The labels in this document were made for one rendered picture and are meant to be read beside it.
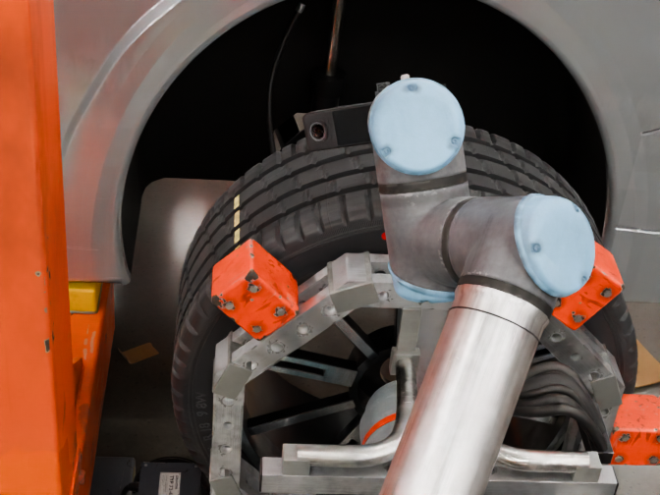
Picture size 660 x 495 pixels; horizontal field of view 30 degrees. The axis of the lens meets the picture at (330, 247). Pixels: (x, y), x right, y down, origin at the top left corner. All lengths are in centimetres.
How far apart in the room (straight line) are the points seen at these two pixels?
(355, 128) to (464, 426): 45
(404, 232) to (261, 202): 47
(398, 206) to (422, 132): 8
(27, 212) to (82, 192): 61
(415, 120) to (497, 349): 25
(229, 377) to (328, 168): 31
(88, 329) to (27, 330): 63
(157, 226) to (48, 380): 202
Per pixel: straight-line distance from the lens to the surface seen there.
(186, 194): 365
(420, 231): 120
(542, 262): 109
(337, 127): 141
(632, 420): 175
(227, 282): 151
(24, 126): 132
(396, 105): 119
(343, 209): 156
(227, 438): 167
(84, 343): 208
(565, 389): 152
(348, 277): 151
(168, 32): 183
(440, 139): 119
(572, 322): 159
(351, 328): 168
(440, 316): 155
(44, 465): 163
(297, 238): 156
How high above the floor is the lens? 203
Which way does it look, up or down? 36 degrees down
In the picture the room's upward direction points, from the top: 6 degrees clockwise
